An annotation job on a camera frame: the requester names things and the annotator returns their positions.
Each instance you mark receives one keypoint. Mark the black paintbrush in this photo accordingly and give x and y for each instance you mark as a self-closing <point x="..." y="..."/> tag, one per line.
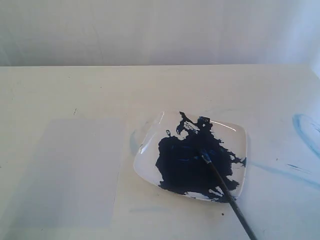
<point x="225" y="185"/>

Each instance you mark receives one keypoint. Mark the white square paint plate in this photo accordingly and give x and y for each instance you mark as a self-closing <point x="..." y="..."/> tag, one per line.
<point x="181" y="152"/>

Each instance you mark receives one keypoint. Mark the white paper sheet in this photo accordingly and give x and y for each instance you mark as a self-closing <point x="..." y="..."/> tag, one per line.
<point x="72" y="178"/>

